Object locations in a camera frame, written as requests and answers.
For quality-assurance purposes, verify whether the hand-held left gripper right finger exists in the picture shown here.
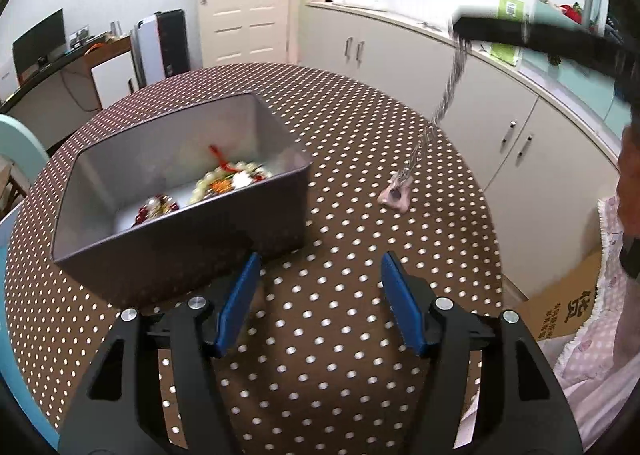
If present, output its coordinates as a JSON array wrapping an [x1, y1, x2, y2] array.
[[381, 251, 585, 455]]

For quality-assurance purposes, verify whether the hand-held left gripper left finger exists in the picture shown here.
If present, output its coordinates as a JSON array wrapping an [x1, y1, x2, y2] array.
[[57, 251, 263, 455]]

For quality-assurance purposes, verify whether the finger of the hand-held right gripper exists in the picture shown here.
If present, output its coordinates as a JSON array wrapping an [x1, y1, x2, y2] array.
[[452, 6, 622, 66]]

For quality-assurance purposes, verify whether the silver metal tin box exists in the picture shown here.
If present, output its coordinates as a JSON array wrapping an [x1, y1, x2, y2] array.
[[50, 92, 314, 309]]

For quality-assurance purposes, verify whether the silver chain necklace pink pendant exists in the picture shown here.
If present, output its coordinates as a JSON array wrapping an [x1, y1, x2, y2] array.
[[377, 27, 474, 214]]

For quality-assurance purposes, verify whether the orange red bracelet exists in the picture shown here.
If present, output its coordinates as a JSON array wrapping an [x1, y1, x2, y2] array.
[[207, 145, 266, 194]]

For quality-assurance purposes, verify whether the pearl bead bracelet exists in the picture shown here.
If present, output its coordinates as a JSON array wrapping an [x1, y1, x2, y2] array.
[[190, 161, 274, 206]]

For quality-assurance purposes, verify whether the red bead bracelet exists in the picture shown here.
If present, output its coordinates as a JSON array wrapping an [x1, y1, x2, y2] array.
[[132, 194, 181, 226]]

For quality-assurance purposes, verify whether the person's right forearm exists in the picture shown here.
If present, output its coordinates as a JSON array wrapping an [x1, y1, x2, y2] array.
[[615, 117, 640, 241]]

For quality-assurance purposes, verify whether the green paper bag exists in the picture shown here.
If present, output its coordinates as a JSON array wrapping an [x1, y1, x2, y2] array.
[[490, 0, 529, 66]]

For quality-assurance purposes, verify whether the beige sideboard cabinet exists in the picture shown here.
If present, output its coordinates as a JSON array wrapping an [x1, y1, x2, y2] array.
[[299, 2, 624, 299]]

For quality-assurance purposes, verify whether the cardboard box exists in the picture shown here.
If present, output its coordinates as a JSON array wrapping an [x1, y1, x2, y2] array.
[[515, 252, 606, 344]]

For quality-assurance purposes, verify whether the brown polka dot tablecloth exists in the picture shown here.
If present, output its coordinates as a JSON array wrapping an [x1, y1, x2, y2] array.
[[4, 62, 503, 455]]

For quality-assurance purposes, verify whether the white door small cabinet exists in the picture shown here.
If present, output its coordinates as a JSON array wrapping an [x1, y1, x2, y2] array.
[[89, 50, 141, 108]]

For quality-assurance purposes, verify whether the wooden chair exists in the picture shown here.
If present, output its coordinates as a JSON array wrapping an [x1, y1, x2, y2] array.
[[0, 157, 29, 216]]

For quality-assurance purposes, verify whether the white air cooler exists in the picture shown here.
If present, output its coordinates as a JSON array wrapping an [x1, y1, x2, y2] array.
[[131, 17, 164, 88]]

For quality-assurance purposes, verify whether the black suitcase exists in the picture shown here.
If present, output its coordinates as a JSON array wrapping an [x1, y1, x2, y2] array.
[[155, 9, 191, 81]]

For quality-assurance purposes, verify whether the white panel door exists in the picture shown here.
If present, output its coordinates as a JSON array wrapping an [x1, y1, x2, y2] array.
[[196, 0, 302, 70]]

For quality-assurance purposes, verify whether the dark wooden desk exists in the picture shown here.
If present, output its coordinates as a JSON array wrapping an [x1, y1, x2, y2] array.
[[0, 37, 134, 146]]

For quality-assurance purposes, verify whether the black computer monitor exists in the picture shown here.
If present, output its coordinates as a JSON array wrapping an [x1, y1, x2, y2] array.
[[12, 9, 66, 84]]

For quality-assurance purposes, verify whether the teal curved bed frame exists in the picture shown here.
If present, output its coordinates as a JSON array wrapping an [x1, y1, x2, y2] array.
[[0, 114, 51, 236]]

